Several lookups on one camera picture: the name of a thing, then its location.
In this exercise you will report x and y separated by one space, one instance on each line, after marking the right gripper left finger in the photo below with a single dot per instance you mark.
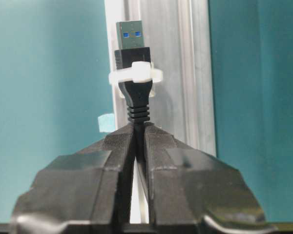
88 192

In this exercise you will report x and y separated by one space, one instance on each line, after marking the aluminium extrusion rail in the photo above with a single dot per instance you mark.
177 33

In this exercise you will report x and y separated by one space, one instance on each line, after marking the middle blue tape piece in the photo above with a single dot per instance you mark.
106 123

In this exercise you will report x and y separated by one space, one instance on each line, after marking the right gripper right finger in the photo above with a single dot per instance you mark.
191 192

